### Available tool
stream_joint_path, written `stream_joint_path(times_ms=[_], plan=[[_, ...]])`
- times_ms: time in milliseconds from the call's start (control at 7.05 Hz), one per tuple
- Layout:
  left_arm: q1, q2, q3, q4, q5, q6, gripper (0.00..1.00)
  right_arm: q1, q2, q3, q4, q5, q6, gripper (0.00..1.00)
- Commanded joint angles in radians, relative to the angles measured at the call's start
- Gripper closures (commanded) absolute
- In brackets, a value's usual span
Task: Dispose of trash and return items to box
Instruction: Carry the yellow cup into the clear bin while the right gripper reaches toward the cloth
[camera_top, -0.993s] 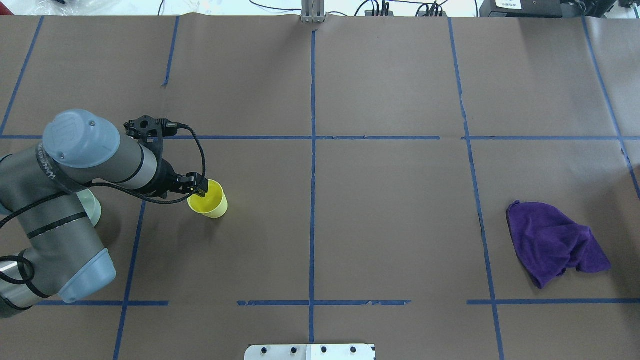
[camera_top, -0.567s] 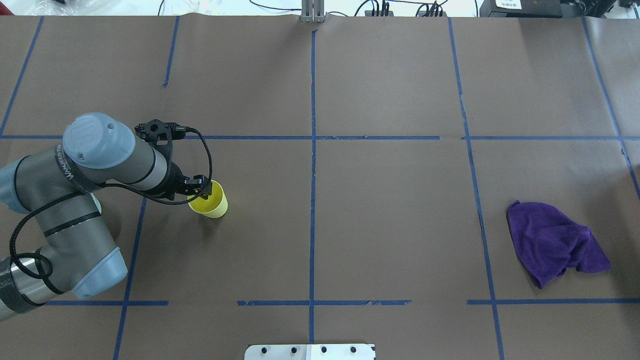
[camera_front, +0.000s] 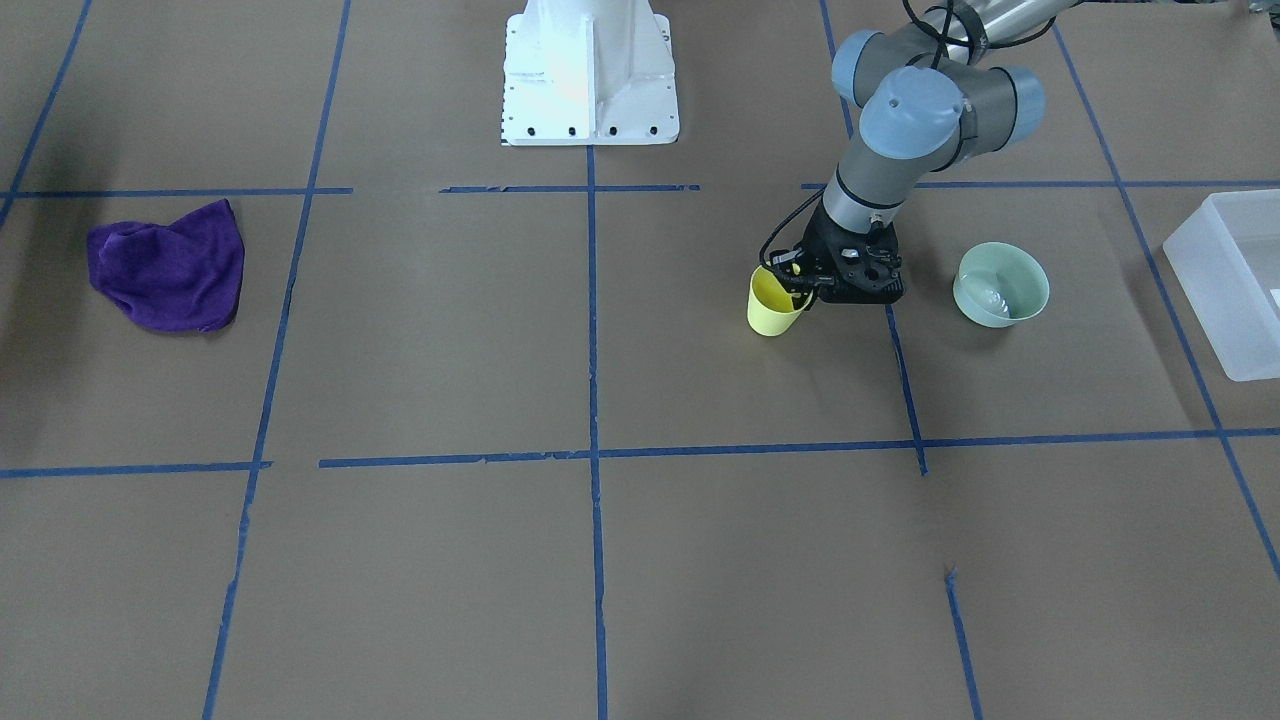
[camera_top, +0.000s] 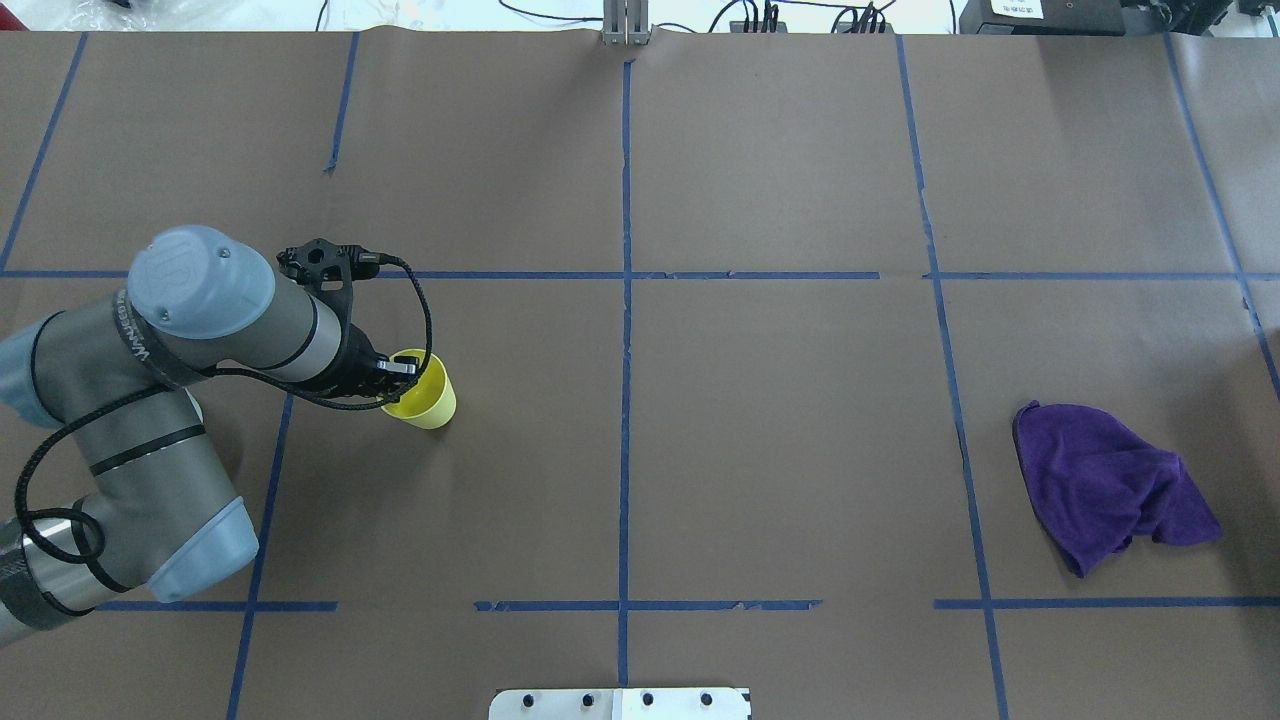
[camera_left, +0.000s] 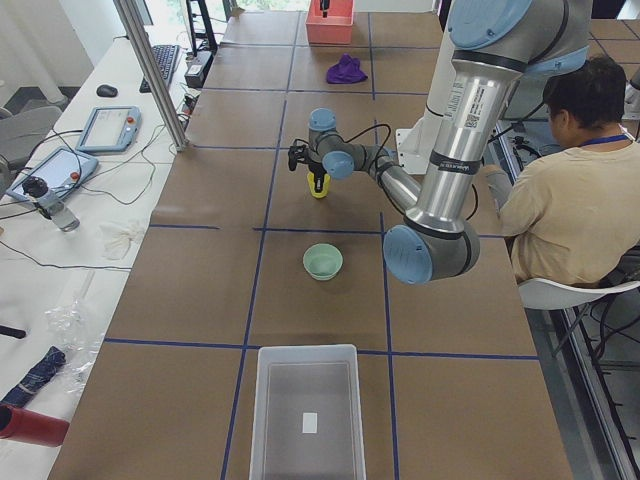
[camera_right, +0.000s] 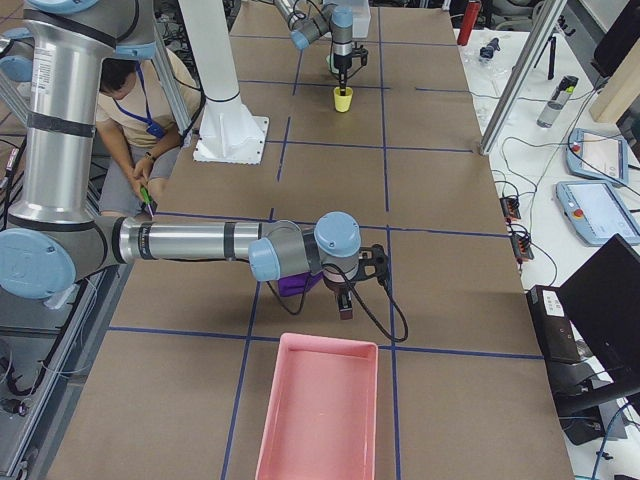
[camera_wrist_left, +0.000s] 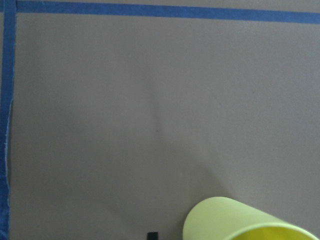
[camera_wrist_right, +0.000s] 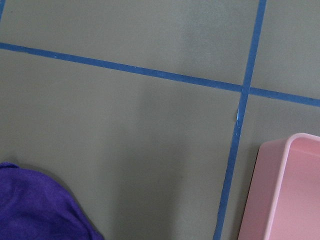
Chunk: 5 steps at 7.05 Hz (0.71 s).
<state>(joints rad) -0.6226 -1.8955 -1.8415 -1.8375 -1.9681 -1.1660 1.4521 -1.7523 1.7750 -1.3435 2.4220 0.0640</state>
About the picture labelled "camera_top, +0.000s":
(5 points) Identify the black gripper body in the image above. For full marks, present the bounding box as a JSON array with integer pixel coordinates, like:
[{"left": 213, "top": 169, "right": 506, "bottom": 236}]
[{"left": 335, "top": 334, "right": 417, "bottom": 398}]

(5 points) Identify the yellow plastic cup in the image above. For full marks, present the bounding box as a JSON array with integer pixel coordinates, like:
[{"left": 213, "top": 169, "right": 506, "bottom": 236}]
[{"left": 381, "top": 348, "right": 457, "bottom": 430}]

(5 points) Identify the purple microfiber cloth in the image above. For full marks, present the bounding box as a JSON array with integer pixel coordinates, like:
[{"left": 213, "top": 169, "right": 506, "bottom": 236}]
[{"left": 1011, "top": 401, "right": 1224, "bottom": 579}]

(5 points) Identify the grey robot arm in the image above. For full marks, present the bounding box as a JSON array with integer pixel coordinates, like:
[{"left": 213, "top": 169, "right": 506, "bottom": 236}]
[{"left": 1, "top": 225, "right": 424, "bottom": 646}]

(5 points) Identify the black braided cable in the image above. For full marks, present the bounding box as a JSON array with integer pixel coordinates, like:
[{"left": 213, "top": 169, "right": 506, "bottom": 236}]
[{"left": 14, "top": 255, "right": 434, "bottom": 616}]

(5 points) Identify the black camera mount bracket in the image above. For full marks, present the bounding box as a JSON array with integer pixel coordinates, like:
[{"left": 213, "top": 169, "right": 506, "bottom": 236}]
[{"left": 275, "top": 238, "right": 385, "bottom": 302}]

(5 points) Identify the white metal base plate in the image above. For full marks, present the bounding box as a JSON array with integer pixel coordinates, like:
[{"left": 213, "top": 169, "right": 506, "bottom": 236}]
[{"left": 488, "top": 687, "right": 753, "bottom": 719}]

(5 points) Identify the aluminium frame post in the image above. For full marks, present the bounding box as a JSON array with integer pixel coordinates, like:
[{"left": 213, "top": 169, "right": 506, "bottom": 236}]
[{"left": 600, "top": 0, "right": 653, "bottom": 46}]

